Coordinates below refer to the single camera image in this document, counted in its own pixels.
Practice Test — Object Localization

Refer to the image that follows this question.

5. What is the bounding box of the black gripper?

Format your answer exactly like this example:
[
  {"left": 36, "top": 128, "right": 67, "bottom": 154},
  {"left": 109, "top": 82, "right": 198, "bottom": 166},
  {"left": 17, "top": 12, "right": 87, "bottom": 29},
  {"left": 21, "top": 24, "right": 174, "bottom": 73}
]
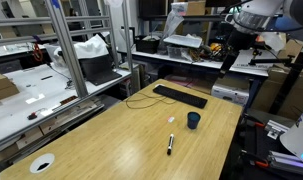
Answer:
[{"left": 218, "top": 29, "right": 257, "bottom": 78}]

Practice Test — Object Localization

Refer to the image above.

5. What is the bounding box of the black and white marker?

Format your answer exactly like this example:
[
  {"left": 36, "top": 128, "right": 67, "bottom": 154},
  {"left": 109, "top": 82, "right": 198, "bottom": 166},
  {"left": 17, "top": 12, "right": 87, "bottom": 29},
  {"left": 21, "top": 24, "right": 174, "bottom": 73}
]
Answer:
[{"left": 167, "top": 134, "right": 174, "bottom": 155}]

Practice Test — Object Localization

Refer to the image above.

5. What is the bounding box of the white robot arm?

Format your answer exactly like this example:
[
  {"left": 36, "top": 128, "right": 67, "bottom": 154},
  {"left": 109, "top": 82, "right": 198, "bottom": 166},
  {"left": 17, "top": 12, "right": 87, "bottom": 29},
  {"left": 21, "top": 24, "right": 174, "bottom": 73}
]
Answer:
[{"left": 218, "top": 0, "right": 303, "bottom": 78}]

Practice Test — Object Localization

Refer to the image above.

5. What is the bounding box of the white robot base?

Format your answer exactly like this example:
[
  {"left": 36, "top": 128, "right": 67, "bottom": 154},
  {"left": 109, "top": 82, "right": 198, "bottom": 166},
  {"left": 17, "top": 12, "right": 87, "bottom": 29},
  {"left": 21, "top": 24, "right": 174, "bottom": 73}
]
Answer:
[{"left": 280, "top": 113, "right": 303, "bottom": 162}]

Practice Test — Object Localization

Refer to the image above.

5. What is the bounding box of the dark blue cup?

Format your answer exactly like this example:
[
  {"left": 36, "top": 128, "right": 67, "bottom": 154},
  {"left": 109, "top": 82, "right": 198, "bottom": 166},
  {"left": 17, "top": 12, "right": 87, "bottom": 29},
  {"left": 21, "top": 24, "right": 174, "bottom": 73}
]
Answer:
[{"left": 187, "top": 112, "right": 201, "bottom": 129}]

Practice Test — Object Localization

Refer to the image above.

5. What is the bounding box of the white box under bench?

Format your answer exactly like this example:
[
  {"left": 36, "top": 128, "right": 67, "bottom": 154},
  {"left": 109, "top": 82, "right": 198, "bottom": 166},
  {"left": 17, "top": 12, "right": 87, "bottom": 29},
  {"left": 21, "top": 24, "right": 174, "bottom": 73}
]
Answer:
[{"left": 211, "top": 84, "right": 249, "bottom": 106}]

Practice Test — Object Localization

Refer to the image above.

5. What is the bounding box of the black keyboard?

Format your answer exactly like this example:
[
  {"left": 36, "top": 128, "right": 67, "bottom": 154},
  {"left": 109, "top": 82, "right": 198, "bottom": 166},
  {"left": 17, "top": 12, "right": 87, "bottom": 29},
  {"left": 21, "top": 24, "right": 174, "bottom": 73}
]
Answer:
[{"left": 153, "top": 85, "right": 207, "bottom": 109}]

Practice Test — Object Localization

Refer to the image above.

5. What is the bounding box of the clear plastic container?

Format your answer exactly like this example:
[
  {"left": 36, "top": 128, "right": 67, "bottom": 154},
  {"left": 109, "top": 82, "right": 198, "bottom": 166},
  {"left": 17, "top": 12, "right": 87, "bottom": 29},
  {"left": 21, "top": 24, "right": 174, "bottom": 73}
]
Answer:
[{"left": 167, "top": 46, "right": 192, "bottom": 61}]

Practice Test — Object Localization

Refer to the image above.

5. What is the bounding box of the black storage bin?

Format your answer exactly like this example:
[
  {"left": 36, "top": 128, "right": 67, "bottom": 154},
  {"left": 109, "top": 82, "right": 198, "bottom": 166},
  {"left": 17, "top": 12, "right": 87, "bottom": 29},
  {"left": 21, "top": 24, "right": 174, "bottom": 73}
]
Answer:
[{"left": 135, "top": 35, "right": 159, "bottom": 54}]

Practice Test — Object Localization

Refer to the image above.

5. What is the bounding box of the black laptop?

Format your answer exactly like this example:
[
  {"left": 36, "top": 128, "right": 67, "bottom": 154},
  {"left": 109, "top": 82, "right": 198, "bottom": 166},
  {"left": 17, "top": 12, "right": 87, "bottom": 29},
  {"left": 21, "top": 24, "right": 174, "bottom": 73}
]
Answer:
[{"left": 79, "top": 55, "right": 120, "bottom": 86}]

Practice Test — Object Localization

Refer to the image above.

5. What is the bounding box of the white cloth on laptop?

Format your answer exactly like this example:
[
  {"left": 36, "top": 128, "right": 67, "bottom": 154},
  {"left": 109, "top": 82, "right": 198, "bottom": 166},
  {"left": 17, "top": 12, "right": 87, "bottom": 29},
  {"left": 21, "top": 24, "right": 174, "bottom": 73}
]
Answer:
[{"left": 45, "top": 35, "right": 109, "bottom": 67}]

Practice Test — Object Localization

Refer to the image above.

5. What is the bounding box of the white table grommet cap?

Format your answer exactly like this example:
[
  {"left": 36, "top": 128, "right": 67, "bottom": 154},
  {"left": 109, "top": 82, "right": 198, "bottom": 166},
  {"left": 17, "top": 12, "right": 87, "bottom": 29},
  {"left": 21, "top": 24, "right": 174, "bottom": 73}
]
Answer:
[{"left": 29, "top": 153, "right": 55, "bottom": 174}]

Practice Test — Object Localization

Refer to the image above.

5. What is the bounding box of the cardboard box on shelf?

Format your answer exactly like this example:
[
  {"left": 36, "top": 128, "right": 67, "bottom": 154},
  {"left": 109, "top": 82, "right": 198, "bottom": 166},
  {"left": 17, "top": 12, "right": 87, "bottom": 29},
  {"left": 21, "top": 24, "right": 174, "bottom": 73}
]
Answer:
[{"left": 0, "top": 74, "right": 19, "bottom": 100}]

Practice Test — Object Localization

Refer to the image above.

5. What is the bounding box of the black camera tripod stand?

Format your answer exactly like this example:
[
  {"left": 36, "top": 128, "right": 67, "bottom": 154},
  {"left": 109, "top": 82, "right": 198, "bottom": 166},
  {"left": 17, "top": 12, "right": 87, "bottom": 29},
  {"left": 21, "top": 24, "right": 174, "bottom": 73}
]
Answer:
[{"left": 251, "top": 40, "right": 303, "bottom": 119}]

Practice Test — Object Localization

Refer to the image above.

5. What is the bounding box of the black keyboard cable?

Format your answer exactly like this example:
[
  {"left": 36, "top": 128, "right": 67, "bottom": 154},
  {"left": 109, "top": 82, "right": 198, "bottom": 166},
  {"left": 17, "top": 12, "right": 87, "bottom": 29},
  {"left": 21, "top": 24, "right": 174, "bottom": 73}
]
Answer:
[{"left": 125, "top": 91, "right": 177, "bottom": 110}]

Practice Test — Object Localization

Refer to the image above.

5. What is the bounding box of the aluminium frame shelf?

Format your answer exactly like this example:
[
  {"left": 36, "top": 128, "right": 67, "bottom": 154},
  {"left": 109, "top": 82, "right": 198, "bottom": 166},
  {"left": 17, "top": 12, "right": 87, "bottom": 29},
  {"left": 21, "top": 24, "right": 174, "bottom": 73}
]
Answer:
[{"left": 0, "top": 0, "right": 132, "bottom": 152}]

